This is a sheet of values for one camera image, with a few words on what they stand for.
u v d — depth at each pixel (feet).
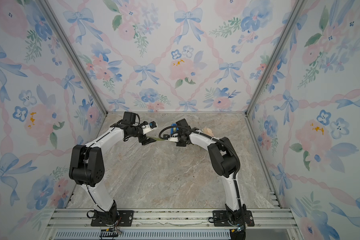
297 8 2.27
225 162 1.81
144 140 2.75
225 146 1.87
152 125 2.62
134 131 2.60
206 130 3.12
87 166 1.68
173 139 2.88
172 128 2.68
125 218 2.43
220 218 2.40
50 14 2.32
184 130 2.61
